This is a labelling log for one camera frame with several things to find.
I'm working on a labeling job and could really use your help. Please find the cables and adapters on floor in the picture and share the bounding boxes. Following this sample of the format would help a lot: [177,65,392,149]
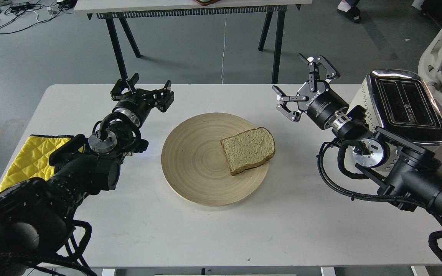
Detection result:
[0,0,78,40]

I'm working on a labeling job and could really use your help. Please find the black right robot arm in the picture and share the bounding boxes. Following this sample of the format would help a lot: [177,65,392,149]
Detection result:
[272,56,442,262]

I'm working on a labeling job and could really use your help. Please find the yellow quilted cloth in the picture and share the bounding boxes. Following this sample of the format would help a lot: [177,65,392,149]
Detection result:
[0,135,74,192]

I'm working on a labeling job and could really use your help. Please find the slice of bread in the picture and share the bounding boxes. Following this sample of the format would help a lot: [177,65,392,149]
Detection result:
[220,127,275,176]

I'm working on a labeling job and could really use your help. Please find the background table with black legs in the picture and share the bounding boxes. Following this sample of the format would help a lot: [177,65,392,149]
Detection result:
[74,0,312,84]

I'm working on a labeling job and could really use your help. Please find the person's foot in sandal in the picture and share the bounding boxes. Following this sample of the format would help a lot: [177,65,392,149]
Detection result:
[337,0,361,23]

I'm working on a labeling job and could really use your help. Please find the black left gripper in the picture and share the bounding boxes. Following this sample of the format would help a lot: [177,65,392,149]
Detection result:
[110,73,174,125]

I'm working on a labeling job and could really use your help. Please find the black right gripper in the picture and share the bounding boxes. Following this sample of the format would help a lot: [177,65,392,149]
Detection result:
[272,53,350,130]

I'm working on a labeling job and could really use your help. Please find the brown object on background table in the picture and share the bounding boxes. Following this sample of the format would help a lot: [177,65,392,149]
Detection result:
[194,0,219,6]

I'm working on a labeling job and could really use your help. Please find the cream chrome toaster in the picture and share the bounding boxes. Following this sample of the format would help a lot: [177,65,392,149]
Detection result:
[348,69,442,153]

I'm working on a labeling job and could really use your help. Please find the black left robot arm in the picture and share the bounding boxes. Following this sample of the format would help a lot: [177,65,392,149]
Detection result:
[0,74,174,276]

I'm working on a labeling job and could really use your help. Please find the round wooden plate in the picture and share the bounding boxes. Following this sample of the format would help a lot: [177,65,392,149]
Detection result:
[161,112,269,206]

